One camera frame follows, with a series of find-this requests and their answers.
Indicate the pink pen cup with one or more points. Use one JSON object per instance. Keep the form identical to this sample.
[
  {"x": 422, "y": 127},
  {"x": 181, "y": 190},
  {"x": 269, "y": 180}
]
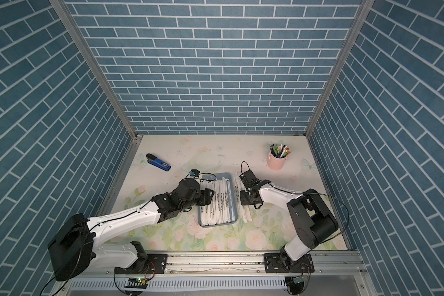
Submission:
[{"x": 275, "y": 163}]

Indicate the blue stapler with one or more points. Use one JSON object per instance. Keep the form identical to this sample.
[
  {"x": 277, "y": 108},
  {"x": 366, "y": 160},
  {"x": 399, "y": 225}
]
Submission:
[{"x": 155, "y": 161}]

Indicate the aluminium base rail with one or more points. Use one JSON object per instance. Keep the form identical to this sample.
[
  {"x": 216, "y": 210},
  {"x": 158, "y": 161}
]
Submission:
[{"x": 247, "y": 263}]

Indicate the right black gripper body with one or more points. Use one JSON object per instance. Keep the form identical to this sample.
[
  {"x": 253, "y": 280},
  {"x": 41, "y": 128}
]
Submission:
[{"x": 245, "y": 198}]

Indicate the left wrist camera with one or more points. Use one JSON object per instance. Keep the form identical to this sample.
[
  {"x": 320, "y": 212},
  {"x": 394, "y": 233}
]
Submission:
[{"x": 194, "y": 173}]

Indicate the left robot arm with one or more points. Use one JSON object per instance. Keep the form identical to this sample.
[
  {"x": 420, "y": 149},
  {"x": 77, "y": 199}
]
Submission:
[{"x": 78, "y": 244}]

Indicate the blue storage tray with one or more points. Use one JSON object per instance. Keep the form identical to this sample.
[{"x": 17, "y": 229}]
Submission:
[{"x": 206, "y": 213}]

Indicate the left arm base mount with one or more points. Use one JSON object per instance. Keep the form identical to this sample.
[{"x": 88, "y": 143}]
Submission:
[{"x": 152, "y": 264}]

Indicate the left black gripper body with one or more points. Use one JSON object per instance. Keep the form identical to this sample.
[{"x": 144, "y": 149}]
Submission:
[{"x": 200, "y": 198}]

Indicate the pens in cup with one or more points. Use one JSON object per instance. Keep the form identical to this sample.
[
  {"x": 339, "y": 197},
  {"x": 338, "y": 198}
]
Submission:
[{"x": 279, "y": 151}]

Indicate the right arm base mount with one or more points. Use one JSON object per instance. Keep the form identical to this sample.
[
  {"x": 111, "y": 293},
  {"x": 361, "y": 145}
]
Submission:
[{"x": 281, "y": 263}]

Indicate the right wrapped straw pile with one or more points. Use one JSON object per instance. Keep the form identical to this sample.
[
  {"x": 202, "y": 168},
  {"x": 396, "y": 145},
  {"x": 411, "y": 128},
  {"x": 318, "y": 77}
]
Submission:
[{"x": 243, "y": 210}]

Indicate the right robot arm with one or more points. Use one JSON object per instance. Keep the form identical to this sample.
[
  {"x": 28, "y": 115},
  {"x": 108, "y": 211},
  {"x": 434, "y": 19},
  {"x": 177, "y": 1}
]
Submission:
[{"x": 312, "y": 219}]

